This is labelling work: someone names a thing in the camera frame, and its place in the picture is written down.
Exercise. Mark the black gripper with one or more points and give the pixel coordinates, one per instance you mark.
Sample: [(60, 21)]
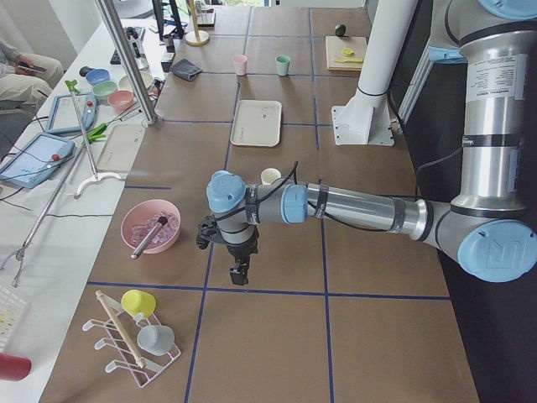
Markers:
[(240, 250)]

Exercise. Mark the cream yellow cup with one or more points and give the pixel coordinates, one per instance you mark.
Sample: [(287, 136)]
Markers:
[(269, 176)]

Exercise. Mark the pink cup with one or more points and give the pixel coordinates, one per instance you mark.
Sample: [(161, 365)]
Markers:
[(240, 63)]

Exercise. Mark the green cup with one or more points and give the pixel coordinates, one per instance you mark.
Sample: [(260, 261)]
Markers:
[(282, 64)]

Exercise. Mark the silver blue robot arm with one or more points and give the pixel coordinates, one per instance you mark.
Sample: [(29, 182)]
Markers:
[(479, 228)]

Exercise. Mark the cream rabbit tray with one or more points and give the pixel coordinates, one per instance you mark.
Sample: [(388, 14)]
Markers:
[(256, 123)]

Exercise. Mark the grey cup on rack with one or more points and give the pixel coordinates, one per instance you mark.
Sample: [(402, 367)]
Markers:
[(156, 339)]

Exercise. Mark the yellow cup on rack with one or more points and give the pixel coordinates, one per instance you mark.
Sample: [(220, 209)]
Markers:
[(136, 302)]

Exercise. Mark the pink bowl with ice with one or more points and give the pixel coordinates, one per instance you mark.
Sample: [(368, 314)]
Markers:
[(151, 226)]

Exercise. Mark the wooden rolling pin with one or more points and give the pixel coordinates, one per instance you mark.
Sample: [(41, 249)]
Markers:
[(132, 347)]

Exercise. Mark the pink small bowl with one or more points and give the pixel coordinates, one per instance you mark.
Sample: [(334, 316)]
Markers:
[(120, 100)]

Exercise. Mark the grey cloth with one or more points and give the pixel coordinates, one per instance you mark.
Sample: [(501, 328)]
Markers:
[(185, 70)]

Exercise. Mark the green bowl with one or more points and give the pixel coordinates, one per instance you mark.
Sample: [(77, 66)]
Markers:
[(104, 89)]

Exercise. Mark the white plastic basket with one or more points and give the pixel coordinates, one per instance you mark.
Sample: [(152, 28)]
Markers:
[(15, 304)]

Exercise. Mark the blue teach pendant lower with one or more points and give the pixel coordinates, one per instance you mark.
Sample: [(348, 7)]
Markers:
[(37, 161)]

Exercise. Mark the blue teach pendant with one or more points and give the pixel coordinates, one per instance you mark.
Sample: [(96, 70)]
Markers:
[(62, 118), (37, 161)]

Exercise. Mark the blue teach pendant upper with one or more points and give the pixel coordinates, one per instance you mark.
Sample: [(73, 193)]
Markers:
[(62, 118)]

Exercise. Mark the yellow plastic knife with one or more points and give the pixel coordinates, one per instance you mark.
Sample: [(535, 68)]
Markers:
[(348, 60)]

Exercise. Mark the wooden stand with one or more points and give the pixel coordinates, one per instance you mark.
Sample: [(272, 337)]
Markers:
[(196, 37)]

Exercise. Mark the wooden cutting board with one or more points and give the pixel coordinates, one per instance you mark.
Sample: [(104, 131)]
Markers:
[(335, 44)]

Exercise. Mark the blue bowl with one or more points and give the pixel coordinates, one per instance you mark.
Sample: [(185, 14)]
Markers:
[(97, 76)]

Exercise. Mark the red cylinder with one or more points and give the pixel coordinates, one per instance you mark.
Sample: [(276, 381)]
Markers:
[(14, 368)]

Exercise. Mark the long metal reacher grabber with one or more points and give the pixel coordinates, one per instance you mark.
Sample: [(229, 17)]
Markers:
[(96, 176)]

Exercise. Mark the seated person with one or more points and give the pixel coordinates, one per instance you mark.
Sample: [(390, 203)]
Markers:
[(27, 77)]

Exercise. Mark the white wire dish rack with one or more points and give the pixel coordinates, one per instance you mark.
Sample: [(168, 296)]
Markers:
[(123, 359)]

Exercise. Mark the aluminium frame post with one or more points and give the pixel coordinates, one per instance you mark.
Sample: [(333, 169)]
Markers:
[(114, 26)]

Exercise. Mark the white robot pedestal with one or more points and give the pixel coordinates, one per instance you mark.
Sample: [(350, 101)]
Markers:
[(365, 119)]

